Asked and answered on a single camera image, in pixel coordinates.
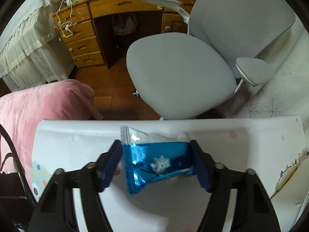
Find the pink bed blanket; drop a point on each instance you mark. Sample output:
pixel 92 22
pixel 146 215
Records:
pixel 22 111

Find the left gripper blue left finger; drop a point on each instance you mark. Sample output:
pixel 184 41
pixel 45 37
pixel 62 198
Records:
pixel 107 165

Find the white floral curtain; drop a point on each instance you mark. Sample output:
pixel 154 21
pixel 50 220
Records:
pixel 287 93

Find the cartoon printed mat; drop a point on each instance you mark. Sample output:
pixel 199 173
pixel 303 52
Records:
pixel 136 201

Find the blue snowflake snack packet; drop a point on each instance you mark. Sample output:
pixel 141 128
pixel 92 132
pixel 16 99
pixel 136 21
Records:
pixel 150 157

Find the grey office chair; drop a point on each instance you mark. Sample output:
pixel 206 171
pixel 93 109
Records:
pixel 181 76

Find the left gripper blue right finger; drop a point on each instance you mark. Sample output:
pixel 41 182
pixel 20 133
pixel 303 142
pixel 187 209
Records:
pixel 202 164

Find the white plastic storage bin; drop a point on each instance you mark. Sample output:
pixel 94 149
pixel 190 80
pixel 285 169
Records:
pixel 291 199

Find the black handbag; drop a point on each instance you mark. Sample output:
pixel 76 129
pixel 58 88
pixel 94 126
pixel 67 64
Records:
pixel 17 200

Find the wooden desk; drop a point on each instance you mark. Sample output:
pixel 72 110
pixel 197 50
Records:
pixel 99 32

